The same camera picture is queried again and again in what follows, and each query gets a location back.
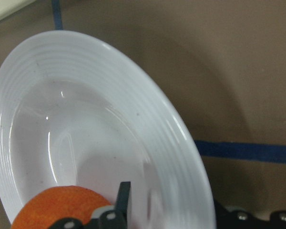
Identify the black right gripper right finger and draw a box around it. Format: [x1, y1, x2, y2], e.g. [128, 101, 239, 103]
[214, 201, 286, 229]

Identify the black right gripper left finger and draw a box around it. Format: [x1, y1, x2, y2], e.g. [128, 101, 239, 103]
[50, 181, 131, 229]

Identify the orange fruit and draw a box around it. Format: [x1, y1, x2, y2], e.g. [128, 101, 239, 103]
[11, 186, 111, 229]

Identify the white round plate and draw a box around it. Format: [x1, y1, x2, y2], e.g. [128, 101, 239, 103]
[0, 31, 216, 229]

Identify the cream bear tray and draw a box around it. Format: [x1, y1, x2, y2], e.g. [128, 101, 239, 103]
[0, 0, 35, 20]

